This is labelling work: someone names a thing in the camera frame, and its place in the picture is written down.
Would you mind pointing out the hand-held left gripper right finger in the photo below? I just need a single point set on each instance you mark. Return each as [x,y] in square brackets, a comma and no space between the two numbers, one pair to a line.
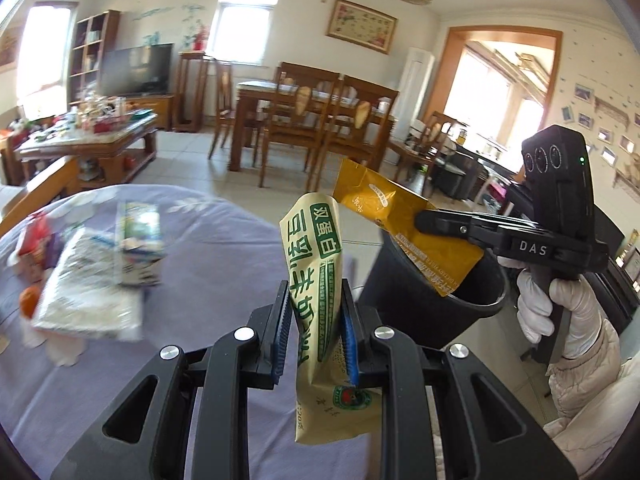
[350,355]

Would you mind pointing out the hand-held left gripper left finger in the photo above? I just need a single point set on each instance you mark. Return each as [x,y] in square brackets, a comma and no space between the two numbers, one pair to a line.
[280,345]

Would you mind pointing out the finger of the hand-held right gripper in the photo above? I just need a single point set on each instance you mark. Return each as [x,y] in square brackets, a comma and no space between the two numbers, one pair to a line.
[450,222]

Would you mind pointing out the gold snack packet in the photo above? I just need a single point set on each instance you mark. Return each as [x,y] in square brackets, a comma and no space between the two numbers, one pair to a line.
[385,200]

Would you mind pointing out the black trash bin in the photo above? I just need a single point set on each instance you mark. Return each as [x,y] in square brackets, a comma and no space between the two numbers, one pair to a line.
[415,300]

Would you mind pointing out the cream green milk powder packet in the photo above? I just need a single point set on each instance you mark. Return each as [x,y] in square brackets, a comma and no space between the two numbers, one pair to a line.
[312,260]

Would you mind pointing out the person's right forearm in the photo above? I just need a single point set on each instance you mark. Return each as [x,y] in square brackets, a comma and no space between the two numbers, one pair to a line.
[595,400]

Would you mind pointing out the person's right hand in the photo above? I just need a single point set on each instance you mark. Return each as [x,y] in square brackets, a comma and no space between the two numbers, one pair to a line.
[582,310]

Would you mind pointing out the black cabinet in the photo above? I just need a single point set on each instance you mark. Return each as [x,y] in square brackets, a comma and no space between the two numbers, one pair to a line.
[460,175]

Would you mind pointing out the wooden dining chair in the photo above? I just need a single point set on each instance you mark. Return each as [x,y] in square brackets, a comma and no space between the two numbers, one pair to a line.
[360,130]
[297,125]
[222,105]
[425,145]

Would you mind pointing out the purple floral bedsheet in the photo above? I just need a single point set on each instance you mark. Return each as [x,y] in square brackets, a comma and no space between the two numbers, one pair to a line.
[200,240]

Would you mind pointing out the white standing air conditioner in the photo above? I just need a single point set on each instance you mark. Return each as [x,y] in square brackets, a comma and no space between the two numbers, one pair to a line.
[415,90]

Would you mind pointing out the white green carton box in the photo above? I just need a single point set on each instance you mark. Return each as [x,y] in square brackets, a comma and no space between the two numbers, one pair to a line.
[142,245]

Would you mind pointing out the white plastic tissue pack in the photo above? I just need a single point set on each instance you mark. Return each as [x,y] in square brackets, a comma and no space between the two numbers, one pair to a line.
[85,290]

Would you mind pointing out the framed floral picture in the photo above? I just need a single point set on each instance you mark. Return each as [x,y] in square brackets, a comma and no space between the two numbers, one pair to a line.
[361,26]

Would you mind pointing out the wooden dining table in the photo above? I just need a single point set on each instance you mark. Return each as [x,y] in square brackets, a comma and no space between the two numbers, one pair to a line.
[245,110]

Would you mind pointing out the orange fruit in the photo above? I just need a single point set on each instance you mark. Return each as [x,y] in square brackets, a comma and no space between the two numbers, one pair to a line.
[29,302]

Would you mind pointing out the wooden coffee table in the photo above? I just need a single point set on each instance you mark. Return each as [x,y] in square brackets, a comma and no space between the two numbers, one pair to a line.
[115,145]

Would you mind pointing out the wooden television stand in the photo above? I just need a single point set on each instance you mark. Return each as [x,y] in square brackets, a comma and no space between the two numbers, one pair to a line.
[152,110]

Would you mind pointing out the red snack packet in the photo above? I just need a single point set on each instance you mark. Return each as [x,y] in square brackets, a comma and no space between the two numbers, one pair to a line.
[32,240]

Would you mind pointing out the tall wooden plant stand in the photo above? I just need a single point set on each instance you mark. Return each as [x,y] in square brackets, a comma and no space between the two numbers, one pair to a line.
[192,90]

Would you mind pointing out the small window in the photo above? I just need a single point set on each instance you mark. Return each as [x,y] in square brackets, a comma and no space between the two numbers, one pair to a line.
[247,25]

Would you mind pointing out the wooden sofa armrest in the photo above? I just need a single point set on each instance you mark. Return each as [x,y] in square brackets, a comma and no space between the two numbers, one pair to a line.
[45,180]

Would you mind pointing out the clutter of bottles and boxes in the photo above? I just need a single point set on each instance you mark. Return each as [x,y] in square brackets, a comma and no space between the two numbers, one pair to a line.
[90,115]

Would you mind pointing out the red flower vase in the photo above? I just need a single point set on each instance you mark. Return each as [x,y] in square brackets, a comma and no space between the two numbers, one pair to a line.
[199,39]

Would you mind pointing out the black flat television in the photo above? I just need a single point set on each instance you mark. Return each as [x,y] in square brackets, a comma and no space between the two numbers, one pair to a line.
[135,70]

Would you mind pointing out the wooden bookshelf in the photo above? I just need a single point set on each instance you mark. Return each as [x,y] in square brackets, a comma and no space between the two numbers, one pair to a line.
[87,50]

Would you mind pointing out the large bright window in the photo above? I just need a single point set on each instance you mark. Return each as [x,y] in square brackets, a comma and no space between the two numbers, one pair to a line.
[45,55]

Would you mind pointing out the group of wall photo frames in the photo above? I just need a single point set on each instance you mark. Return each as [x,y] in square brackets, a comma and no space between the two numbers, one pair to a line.
[607,125]

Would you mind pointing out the wooden doorway frame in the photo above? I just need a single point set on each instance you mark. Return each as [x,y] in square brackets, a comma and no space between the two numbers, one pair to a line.
[450,60]

